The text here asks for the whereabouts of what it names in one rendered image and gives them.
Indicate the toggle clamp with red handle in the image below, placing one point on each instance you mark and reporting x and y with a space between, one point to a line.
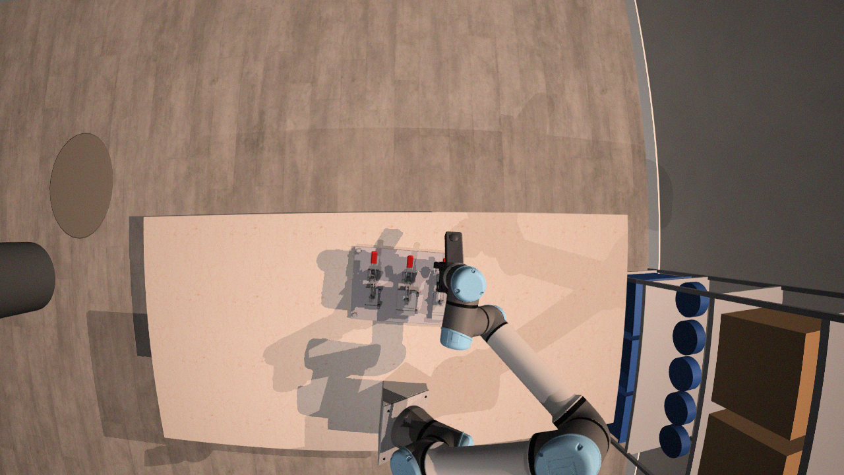
370 271
408 275

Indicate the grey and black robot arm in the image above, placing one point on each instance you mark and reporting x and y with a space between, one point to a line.
428 447

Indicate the grey toggle clamp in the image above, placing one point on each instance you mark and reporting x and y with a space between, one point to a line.
441 302

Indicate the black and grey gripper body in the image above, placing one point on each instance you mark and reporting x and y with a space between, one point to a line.
441 284

